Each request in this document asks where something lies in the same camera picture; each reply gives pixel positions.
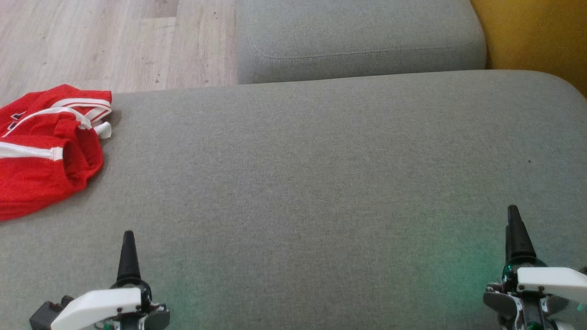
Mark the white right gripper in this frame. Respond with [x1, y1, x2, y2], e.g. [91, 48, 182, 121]
[483, 205, 587, 330]

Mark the large grey fabric ottoman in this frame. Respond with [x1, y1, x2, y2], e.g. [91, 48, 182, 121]
[0, 70, 587, 330]

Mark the grey sofa seat cushion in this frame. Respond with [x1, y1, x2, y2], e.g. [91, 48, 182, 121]
[235, 0, 487, 85]

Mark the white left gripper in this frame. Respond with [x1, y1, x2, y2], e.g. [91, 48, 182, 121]
[50, 231, 171, 330]

